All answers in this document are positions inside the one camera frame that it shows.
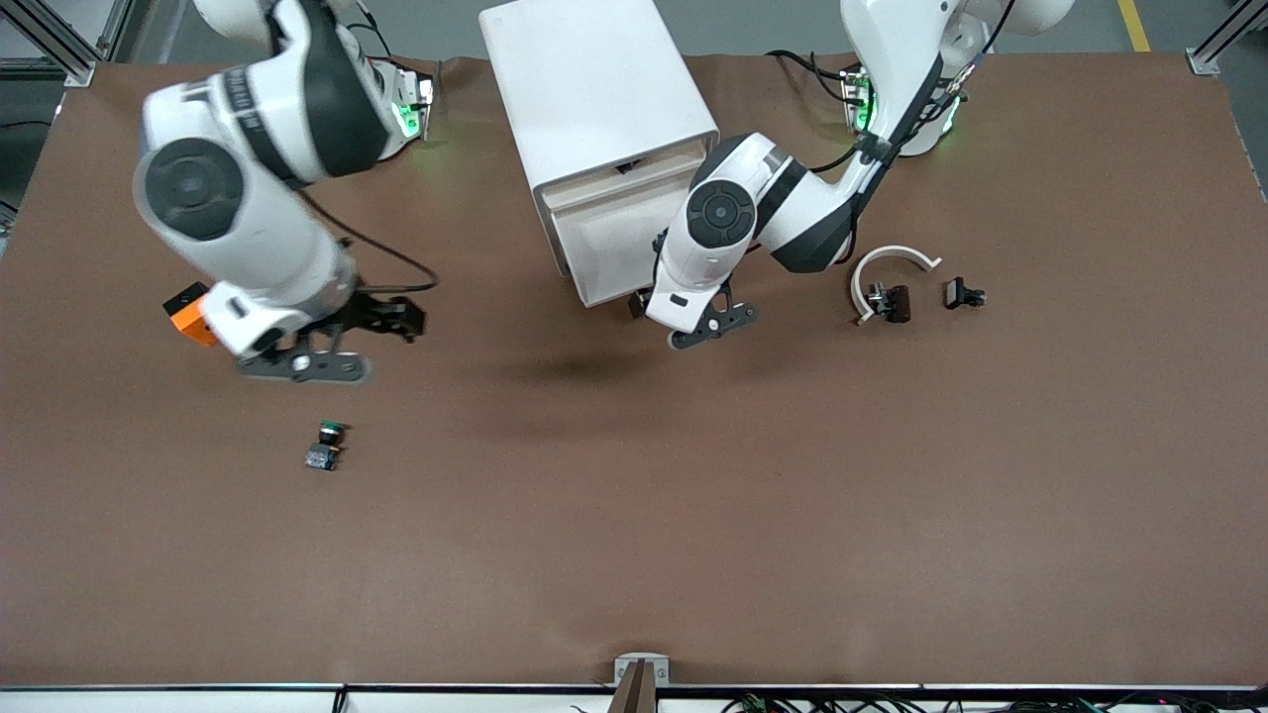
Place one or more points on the green push button switch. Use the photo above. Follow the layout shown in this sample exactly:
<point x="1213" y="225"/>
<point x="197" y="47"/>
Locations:
<point x="322" y="458"/>

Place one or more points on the white cream drawer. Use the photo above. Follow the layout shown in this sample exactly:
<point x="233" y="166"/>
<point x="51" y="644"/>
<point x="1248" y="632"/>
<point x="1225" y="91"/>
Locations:
<point x="614" y="248"/>

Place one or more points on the orange black button box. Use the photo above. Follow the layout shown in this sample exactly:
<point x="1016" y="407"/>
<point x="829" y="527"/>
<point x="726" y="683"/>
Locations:
<point x="183" y="322"/>

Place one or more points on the aluminium frame profile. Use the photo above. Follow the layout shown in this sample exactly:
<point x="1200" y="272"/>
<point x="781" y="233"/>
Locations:
<point x="59" y="50"/>
<point x="1223" y="40"/>

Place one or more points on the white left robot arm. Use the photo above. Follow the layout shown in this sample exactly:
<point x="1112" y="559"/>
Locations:
<point x="733" y="213"/>

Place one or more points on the white curved plastic part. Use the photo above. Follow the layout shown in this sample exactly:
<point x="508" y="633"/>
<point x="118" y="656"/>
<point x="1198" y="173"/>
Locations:
<point x="892" y="251"/>

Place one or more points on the small black clip component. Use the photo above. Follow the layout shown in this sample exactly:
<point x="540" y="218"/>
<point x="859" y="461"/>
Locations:
<point x="959" y="293"/>

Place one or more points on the dark brown bar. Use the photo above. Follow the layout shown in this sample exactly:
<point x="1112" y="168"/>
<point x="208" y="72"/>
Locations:
<point x="634" y="693"/>

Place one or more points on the white drawer cabinet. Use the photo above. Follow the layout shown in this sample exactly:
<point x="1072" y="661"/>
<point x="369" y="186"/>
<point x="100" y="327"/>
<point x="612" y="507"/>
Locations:
<point x="584" y="89"/>

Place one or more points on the brown table mat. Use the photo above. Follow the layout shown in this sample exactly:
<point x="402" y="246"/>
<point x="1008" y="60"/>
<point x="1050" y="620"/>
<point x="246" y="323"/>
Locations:
<point x="634" y="495"/>

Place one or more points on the dark brown small component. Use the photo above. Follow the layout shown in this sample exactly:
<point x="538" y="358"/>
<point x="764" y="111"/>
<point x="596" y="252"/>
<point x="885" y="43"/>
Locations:
<point x="897" y="305"/>

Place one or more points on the grey metal bracket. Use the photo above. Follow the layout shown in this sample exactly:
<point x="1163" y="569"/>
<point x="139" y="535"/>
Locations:
<point x="622" y="665"/>

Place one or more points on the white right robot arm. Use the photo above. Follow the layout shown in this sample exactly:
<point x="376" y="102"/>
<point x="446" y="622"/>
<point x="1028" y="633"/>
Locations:
<point x="248" y="119"/>

